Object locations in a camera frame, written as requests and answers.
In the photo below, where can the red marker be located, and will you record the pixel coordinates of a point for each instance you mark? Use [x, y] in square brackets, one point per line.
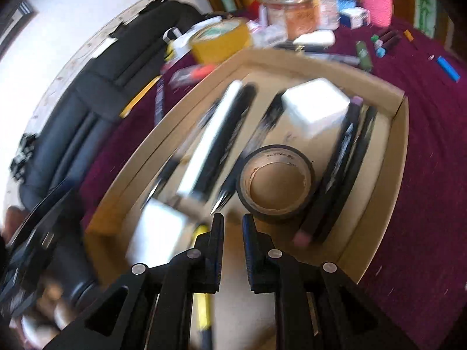
[200, 71]

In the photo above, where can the clear jar orange label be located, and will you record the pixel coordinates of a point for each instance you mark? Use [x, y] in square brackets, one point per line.
[299, 18]

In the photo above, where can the yellow pencil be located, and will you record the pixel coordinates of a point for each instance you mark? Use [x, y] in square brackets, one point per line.
[140, 98]

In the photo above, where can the purple pen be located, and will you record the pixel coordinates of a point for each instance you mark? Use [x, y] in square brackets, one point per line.
[158, 102]

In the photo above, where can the small orange capped item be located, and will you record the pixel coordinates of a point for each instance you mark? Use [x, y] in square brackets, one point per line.
[408, 35]

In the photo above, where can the long white pen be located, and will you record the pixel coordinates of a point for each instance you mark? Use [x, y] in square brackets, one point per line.
[204, 153]

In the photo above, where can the matte black pen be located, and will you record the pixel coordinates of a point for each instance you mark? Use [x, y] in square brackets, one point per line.
[359, 153]

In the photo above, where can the black office chair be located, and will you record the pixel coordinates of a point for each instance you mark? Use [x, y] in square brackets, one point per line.
[109, 62]

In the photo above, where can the tall white carton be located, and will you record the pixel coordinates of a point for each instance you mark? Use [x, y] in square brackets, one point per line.
[326, 7]

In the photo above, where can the bamboo painting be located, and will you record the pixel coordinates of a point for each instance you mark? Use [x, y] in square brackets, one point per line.
[425, 7]

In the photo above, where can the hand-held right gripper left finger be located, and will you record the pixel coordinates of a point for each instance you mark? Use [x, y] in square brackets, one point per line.
[218, 240]

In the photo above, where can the clear plastic packet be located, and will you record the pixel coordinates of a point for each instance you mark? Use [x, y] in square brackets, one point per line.
[270, 34]

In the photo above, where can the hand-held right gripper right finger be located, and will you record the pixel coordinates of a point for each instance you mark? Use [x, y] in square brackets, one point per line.
[250, 240]

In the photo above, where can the thick black marker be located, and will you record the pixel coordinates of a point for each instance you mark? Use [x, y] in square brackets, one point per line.
[233, 135]

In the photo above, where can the dark marker green cap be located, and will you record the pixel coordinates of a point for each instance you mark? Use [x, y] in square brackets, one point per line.
[383, 36]

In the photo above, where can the white cube adapter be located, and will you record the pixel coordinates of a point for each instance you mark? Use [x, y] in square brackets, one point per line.
[313, 109]

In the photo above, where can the yellow and black pen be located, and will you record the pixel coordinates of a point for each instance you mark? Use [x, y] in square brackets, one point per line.
[202, 310]

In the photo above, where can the silver pen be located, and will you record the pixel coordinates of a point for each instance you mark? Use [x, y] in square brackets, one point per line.
[332, 59]

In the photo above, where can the clear gel pen black grip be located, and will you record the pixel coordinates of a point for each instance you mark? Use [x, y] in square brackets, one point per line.
[164, 178]

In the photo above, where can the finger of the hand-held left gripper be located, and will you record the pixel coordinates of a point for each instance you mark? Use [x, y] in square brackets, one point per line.
[43, 211]

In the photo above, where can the yellow tape roll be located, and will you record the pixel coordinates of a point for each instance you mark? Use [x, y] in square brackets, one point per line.
[219, 49]

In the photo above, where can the person's left hand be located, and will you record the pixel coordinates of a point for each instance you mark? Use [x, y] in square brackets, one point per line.
[51, 313]

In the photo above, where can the slim black pen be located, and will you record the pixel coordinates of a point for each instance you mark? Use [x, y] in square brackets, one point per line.
[262, 124]

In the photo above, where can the black marker with pink cap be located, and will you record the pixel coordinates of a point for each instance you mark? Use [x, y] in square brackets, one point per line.
[339, 160]

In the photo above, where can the shallow cardboard box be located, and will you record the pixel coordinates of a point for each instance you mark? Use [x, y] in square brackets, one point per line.
[383, 197]

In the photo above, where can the dark marker teal cap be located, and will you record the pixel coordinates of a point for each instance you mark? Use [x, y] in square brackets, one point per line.
[388, 45]

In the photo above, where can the small white blue box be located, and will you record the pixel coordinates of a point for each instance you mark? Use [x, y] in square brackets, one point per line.
[354, 18]

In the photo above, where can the white power adapter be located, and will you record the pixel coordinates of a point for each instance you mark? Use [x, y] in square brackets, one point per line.
[157, 229]

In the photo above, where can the blue lighter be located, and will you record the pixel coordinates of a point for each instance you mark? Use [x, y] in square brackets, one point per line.
[448, 68]

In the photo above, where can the black binder clips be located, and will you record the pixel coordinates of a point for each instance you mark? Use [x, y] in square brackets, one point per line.
[22, 156]

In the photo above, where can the white flat box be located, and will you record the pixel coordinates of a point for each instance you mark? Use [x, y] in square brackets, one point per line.
[313, 38]

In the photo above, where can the black tape roll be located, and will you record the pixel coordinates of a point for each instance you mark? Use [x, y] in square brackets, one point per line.
[277, 151]

